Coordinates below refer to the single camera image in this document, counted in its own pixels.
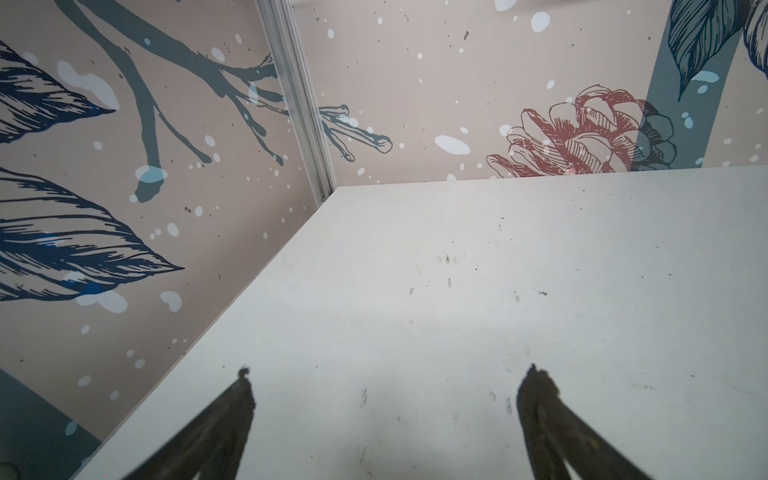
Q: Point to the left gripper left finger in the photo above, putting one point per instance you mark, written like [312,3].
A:
[212,444]

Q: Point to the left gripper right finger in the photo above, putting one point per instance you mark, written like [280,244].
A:
[559,442]

